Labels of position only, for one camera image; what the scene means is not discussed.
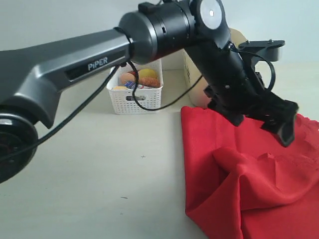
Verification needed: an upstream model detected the yellow lemon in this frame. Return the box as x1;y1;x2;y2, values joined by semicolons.
138;68;158;79

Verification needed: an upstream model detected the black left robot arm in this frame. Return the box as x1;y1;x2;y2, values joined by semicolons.
0;0;299;182

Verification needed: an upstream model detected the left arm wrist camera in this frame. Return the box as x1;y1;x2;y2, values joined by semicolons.
238;39;286;68

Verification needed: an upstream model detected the brown egg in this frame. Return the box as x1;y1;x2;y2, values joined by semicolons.
119;72;135;85

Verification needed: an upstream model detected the blue white milk carton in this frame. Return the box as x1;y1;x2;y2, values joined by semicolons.
124;81;152;101

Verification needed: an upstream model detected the yellow cheese wedge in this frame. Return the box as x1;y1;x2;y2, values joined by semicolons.
112;86;128;90

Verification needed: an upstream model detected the red scalloped cloth mat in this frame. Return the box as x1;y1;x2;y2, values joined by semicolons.
181;107;319;239

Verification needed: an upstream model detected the cream plastic bin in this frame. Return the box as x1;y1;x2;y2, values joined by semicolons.
183;28;248;109

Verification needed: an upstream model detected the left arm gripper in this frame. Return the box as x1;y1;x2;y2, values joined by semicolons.
185;41;299;147

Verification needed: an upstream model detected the white perforated plastic basket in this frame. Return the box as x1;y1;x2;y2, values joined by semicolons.
107;59;163;115

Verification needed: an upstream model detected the fried chicken piece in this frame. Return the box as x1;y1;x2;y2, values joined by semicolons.
139;77;161;88

